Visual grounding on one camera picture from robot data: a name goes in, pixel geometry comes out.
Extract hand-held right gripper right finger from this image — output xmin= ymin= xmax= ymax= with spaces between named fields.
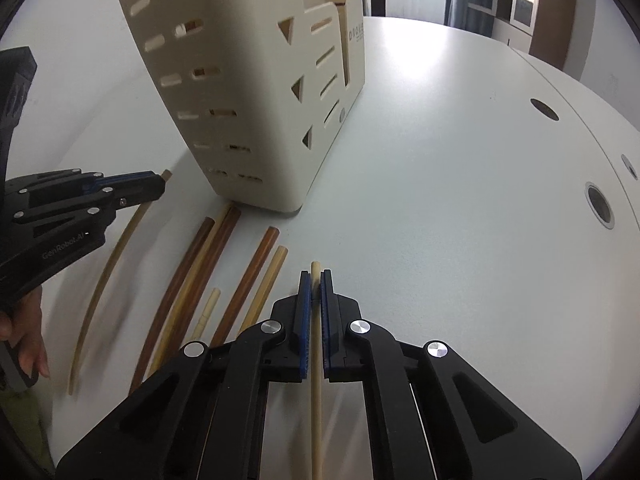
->
xmin=320 ymin=269 xmax=583 ymax=480

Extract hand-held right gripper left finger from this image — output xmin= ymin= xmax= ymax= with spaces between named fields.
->
xmin=55 ymin=270 xmax=313 ymax=480

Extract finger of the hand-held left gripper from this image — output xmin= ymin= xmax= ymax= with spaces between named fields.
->
xmin=5 ymin=169 xmax=163 ymax=196
xmin=12 ymin=176 xmax=167 ymax=233

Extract light bamboo chopstick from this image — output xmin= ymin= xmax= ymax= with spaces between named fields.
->
xmin=147 ymin=204 xmax=232 ymax=378
xmin=310 ymin=261 xmax=322 ymax=480
xmin=240 ymin=245 xmax=290 ymax=331
xmin=67 ymin=170 xmax=173 ymax=396

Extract short cream chopstick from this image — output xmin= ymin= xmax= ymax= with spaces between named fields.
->
xmin=192 ymin=287 xmax=222 ymax=343

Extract beige slotted utensil holder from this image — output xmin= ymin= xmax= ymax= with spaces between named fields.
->
xmin=117 ymin=0 xmax=368 ymax=217

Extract person's left hand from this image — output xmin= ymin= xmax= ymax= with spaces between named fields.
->
xmin=0 ymin=290 xmax=51 ymax=380

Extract olive green trousers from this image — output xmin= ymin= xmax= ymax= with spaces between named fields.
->
xmin=0 ymin=385 xmax=56 ymax=478

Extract brown cabinet with glass doors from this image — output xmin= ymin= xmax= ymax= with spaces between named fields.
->
xmin=467 ymin=0 xmax=596 ymax=73

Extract ringed round cable grommet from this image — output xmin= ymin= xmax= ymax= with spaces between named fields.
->
xmin=584 ymin=181 xmax=616 ymax=231

